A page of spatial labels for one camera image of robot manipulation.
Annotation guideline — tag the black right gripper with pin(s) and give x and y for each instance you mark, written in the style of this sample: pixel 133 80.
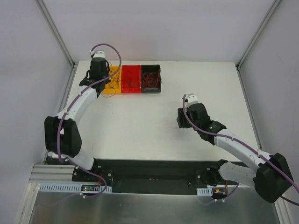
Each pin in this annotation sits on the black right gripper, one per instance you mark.
pixel 182 118

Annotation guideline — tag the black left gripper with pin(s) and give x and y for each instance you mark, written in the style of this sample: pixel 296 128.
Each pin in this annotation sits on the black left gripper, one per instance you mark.
pixel 103 82

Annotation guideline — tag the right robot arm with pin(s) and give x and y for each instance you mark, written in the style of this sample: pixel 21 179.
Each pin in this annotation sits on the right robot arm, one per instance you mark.
pixel 269 175

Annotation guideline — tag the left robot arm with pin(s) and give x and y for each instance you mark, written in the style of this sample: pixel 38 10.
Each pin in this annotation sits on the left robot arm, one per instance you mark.
pixel 61 132

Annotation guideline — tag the yellow plastic bin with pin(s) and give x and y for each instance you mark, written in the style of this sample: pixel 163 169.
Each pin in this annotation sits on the yellow plastic bin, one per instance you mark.
pixel 114 86

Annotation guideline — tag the red plastic bin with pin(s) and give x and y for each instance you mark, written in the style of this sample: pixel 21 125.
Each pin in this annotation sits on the red plastic bin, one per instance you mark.
pixel 131 79

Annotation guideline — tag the black plastic bin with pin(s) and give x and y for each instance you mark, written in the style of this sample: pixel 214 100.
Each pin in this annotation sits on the black plastic bin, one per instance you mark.
pixel 151 78

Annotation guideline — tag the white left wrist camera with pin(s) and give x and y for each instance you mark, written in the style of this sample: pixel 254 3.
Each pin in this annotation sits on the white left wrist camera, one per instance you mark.
pixel 97 54

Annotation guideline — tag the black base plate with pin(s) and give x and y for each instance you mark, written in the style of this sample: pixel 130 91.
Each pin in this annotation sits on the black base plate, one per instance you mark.
pixel 163 177

